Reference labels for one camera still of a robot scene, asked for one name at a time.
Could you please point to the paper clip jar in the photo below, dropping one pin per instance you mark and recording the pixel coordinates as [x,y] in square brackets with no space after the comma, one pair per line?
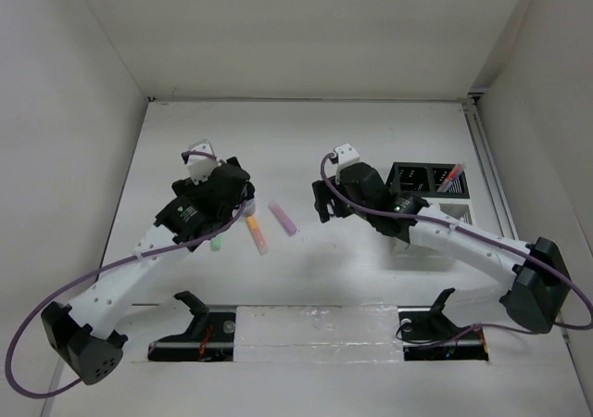
[250,207]

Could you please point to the black organizer box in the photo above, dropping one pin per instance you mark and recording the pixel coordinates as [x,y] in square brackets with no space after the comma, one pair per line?
[424,180]

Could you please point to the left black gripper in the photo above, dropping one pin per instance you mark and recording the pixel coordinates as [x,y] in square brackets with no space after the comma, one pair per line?
[186,187]

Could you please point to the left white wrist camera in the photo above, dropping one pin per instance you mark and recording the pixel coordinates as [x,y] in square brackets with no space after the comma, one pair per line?
[200,161]

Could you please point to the green highlighter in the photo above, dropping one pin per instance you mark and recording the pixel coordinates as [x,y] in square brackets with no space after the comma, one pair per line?
[215,243]

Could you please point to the red pen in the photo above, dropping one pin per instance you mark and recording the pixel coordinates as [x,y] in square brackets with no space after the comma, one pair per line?
[459,169]

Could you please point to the purple highlighter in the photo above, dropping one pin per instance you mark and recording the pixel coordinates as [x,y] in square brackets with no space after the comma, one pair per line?
[284,220]

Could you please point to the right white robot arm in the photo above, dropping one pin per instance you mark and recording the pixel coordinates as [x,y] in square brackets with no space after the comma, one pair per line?
[533,276]

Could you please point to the orange highlighter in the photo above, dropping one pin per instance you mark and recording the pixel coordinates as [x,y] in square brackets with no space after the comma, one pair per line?
[257,235]

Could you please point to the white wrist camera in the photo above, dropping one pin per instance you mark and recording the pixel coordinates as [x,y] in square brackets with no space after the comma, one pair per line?
[345,155]
[200,161]

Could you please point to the blue pen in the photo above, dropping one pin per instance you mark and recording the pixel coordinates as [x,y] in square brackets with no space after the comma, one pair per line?
[448,181]

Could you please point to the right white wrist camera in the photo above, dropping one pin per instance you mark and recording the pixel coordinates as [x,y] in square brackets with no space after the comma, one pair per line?
[345,155]

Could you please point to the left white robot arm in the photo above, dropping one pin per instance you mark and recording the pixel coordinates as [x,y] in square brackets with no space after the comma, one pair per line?
[83,331]

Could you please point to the white organizer box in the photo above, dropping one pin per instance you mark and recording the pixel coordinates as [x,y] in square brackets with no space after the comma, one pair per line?
[456,209]

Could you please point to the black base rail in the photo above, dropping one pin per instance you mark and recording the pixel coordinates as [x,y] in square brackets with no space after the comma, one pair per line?
[309,334]

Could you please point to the orange pen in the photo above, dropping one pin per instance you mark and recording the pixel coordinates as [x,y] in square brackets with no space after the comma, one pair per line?
[463,166]

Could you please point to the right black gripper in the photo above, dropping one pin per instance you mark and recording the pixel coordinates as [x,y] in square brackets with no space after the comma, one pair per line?
[322,194]

